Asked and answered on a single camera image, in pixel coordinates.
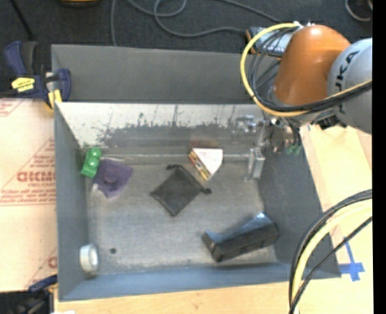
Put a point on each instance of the green toy block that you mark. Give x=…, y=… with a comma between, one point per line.
x=91, y=163

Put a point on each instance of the purple toy block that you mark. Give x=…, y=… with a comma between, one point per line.
x=112, y=177

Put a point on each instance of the grey metal bin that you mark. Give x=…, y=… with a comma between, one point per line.
x=180, y=240

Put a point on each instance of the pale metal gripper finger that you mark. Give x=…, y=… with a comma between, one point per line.
x=256, y=163
x=248, y=123

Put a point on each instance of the white wedge-shaped toy sandwich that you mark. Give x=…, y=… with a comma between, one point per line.
x=209, y=160

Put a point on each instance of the black cylinder on white bracket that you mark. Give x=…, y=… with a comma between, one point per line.
x=328, y=121

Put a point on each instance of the brown cardboard board, red print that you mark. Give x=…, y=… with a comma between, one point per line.
x=23, y=224

